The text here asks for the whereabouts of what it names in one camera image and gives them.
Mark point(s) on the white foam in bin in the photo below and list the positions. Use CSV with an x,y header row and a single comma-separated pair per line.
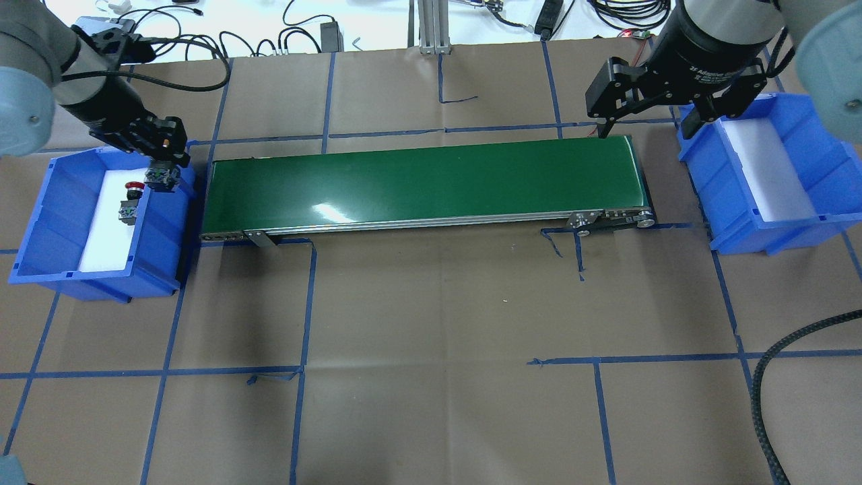
x,y
109,241
768,171

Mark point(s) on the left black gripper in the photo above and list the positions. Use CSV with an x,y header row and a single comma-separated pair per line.
x,y
100,102

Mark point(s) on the right blue plastic bin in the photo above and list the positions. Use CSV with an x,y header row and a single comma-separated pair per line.
x,y
828,168

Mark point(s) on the white foam in left bin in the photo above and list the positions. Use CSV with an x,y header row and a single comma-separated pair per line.
x,y
109,241

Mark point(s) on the blue plastic bin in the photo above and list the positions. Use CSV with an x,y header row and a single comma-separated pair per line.
x,y
76,243
828,168

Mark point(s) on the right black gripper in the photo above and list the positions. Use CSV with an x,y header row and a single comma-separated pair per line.
x,y
708,48

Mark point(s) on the yellow push button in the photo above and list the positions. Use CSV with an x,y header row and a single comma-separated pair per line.
x,y
162,176

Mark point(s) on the white foam in right bin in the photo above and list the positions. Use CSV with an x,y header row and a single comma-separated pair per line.
x,y
768,171

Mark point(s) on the left blue plastic bin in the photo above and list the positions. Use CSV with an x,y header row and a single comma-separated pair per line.
x,y
76,243

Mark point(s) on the green conveyor belt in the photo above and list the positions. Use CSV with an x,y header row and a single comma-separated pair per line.
x,y
595,184

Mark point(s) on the aluminium frame post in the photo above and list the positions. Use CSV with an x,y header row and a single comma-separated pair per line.
x,y
433,27

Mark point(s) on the black power adapter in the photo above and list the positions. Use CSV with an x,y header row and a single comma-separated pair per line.
x,y
331,37

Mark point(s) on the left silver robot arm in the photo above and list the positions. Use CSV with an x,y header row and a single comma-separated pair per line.
x,y
48,64

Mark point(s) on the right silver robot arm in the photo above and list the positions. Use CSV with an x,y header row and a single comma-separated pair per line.
x,y
822,40

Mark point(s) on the red mushroom push button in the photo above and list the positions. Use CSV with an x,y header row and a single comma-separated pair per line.
x,y
128,210

